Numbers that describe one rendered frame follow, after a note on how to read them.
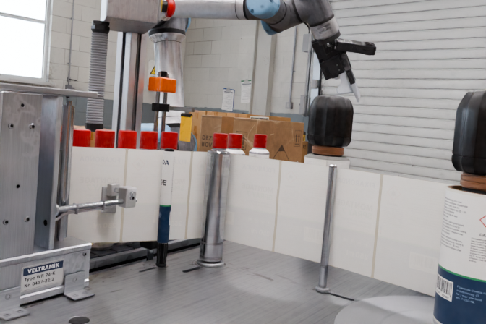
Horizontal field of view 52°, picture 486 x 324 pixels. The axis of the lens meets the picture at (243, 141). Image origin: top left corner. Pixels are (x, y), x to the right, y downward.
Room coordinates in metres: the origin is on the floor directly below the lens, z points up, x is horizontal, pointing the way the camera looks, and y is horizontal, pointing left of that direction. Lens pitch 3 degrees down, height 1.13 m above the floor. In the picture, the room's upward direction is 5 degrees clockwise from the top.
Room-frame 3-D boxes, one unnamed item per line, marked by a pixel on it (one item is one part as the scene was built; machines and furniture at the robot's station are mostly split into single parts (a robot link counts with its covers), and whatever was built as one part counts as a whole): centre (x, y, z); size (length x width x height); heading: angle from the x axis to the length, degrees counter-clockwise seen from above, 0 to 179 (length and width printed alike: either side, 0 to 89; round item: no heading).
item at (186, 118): (1.06, 0.12, 1.09); 0.03 x 0.01 x 0.06; 54
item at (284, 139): (1.79, -0.03, 0.99); 0.30 x 0.24 x 0.27; 144
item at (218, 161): (0.82, 0.04, 0.97); 0.05 x 0.05 x 0.19
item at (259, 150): (1.27, -0.04, 0.98); 0.05 x 0.05 x 0.20
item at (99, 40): (0.97, 0.29, 1.18); 0.04 x 0.04 x 0.21
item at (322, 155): (0.94, -0.16, 1.03); 0.09 x 0.09 x 0.30
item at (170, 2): (0.98, 0.17, 1.33); 0.04 x 0.03 x 0.04; 19
